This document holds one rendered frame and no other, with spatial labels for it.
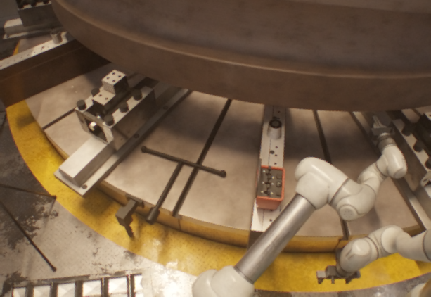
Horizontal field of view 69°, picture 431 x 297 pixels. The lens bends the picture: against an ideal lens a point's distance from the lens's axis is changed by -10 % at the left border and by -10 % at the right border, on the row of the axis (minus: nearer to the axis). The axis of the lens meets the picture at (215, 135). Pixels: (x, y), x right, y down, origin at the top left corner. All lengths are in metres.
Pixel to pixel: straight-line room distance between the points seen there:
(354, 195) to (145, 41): 1.44
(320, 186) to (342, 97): 0.81
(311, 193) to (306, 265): 1.18
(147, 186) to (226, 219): 0.57
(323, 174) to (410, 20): 1.07
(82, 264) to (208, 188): 1.01
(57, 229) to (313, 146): 1.98
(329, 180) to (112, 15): 1.69
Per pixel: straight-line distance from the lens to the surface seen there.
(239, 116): 2.72
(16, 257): 2.77
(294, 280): 2.40
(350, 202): 1.31
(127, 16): 2.27
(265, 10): 1.85
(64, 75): 3.31
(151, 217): 2.16
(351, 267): 1.44
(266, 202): 1.72
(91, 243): 2.58
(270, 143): 2.05
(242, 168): 2.39
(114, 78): 2.33
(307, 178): 1.35
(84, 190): 2.38
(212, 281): 1.34
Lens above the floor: 2.23
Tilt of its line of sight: 48 degrees down
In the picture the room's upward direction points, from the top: straight up
